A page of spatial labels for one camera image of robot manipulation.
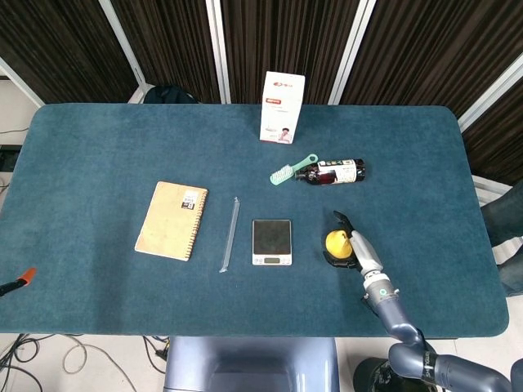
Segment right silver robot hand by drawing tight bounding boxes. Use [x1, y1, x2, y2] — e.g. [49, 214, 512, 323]
[321, 210, 385, 275]

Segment yellow pear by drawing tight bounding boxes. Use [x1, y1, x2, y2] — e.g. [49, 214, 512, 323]
[324, 229, 353, 259]

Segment silver digital kitchen scale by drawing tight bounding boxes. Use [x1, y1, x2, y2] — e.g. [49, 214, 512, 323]
[251, 219, 294, 266]

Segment dark brown labelled bottle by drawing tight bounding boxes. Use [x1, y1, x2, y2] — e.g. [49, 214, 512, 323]
[294, 158, 367, 185]

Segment green scrub brush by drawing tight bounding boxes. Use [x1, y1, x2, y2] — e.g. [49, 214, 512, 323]
[269, 153, 320, 187]

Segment black round base object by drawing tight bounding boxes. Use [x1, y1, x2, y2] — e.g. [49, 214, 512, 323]
[353, 354, 414, 392]

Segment clear plastic straw tube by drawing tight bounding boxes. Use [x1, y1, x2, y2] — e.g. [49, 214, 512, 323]
[218, 196, 240, 274]

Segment blue robot torso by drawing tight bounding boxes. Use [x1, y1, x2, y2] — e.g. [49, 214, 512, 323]
[163, 336, 340, 392]

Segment white orange carton box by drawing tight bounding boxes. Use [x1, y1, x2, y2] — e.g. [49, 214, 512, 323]
[259, 70, 306, 145]

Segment yellow spiral notebook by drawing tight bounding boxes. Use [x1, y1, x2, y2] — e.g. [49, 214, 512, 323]
[134, 180, 209, 263]

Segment teal table cloth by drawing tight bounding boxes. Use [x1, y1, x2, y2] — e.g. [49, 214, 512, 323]
[0, 102, 510, 339]

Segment black bag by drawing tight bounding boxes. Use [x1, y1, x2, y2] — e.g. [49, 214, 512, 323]
[143, 84, 198, 105]

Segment white partition frame post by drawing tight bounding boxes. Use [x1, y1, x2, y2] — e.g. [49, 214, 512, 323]
[333, 0, 377, 105]
[457, 52, 523, 132]
[0, 56, 46, 108]
[205, 0, 232, 104]
[97, 0, 147, 104]

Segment black floor cable with plug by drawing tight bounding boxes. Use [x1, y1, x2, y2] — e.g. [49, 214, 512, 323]
[141, 335, 169, 373]

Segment white floor cable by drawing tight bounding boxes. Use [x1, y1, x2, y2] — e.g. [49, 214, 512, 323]
[60, 341, 136, 392]

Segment black floor cable bundle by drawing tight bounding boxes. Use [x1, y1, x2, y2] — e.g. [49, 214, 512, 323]
[0, 332, 44, 392]

